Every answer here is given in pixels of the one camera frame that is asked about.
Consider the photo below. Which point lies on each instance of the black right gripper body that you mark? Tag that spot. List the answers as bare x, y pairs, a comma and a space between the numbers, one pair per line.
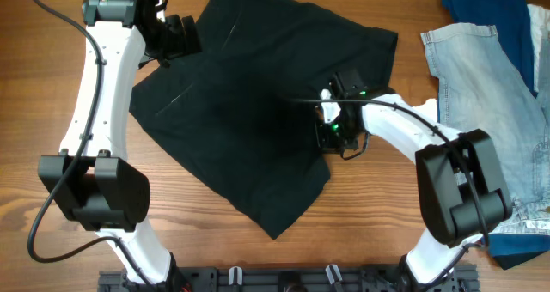
335, 134

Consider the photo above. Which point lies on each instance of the white garment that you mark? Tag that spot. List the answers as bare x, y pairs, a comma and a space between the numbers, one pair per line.
429, 109

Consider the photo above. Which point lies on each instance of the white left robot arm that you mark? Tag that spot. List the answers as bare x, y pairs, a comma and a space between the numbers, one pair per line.
90, 178

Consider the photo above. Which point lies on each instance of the black metal base rail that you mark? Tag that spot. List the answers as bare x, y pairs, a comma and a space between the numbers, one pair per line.
301, 278

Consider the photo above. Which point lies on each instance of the dark blue garment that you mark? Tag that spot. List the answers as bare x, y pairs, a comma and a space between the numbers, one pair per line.
511, 18

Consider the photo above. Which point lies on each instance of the light blue denim shorts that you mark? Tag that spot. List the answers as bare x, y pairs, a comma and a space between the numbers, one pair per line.
524, 158

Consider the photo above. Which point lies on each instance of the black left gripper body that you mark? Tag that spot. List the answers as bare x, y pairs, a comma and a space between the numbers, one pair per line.
172, 42

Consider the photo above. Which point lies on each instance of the black shorts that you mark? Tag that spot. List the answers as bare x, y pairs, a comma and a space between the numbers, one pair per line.
239, 115

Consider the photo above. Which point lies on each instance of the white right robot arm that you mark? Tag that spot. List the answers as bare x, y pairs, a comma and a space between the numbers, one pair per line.
463, 196

